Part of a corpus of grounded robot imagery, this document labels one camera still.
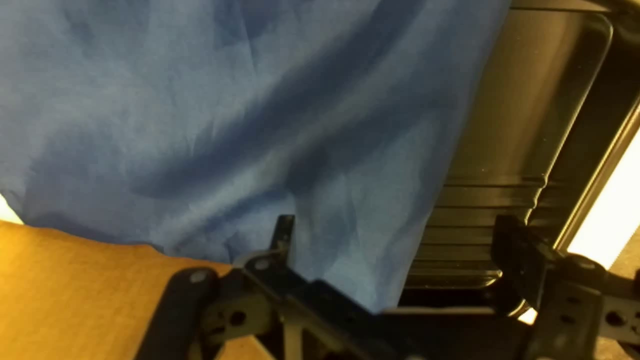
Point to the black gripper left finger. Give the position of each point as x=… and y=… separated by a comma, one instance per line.
x=200, y=313

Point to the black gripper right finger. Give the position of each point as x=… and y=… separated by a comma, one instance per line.
x=573, y=301

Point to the blue cloth with white band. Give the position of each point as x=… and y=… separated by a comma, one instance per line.
x=232, y=121

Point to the brown cardboard box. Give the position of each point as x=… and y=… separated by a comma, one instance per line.
x=73, y=292

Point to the black ribbed grill tray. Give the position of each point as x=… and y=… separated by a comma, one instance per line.
x=526, y=112

